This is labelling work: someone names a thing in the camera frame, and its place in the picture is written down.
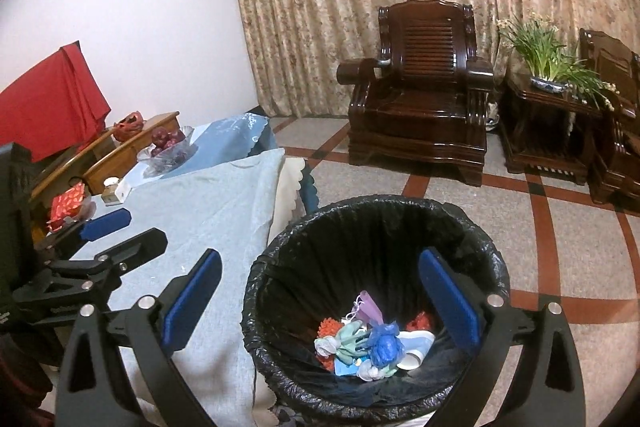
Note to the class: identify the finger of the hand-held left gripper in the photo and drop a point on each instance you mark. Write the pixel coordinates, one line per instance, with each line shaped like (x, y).
(140, 247)
(105, 224)

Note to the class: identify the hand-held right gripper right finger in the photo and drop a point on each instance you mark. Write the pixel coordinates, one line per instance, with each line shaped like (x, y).
(450, 297)

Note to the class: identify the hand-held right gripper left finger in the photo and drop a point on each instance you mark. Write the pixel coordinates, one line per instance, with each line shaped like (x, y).
(192, 302)

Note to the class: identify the red plastic wrapper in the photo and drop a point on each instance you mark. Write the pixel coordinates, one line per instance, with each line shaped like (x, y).
(420, 322)

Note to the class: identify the white paper cup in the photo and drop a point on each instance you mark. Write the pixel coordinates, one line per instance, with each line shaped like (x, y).
(415, 342)

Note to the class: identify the pink face mask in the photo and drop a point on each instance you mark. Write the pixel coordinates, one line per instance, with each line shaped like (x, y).
(370, 307)

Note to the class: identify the blue plastic bag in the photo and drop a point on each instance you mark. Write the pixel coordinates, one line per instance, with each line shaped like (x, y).
(385, 347)

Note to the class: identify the green and white glove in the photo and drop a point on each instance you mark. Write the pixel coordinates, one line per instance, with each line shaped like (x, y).
(380, 372)
(350, 337)

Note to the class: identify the trash bin with black liner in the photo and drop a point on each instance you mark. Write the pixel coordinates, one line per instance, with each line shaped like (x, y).
(350, 232)

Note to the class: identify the white tissue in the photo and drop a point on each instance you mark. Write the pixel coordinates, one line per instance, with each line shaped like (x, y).
(325, 346)

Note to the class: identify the small orange foam net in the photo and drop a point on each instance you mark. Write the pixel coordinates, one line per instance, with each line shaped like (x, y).
(328, 362)

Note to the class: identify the white tissue box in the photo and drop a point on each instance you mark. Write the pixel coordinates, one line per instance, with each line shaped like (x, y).
(117, 194)

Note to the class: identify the red gift box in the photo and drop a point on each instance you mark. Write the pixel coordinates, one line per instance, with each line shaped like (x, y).
(67, 204)

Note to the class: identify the grey-blue tablecloth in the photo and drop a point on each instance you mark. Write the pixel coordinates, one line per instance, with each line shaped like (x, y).
(215, 217)

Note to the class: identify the dark red apple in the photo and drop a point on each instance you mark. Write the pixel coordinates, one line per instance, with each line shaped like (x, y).
(160, 137)
(176, 136)
(156, 152)

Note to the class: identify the glass fruit bowl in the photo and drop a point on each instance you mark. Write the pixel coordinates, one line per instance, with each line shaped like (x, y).
(170, 161)

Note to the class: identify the red woven basket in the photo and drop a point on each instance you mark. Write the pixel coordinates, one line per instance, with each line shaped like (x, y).
(129, 127)

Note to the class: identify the red cloth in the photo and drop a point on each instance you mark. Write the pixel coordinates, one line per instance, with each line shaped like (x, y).
(50, 107)

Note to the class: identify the light blue embroidered tablecloth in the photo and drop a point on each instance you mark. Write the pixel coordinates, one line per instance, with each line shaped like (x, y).
(230, 142)

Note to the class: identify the cream scalloped table cover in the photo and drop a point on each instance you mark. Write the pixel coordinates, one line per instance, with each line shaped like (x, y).
(290, 192)

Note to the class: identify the dark wooden side table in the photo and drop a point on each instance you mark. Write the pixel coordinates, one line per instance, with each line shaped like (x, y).
(540, 132)

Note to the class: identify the dark wooden armchair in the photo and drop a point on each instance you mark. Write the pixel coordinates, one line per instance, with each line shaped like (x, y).
(415, 107)
(615, 72)

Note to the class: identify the potted green plant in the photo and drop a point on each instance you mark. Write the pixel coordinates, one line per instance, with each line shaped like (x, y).
(540, 52)

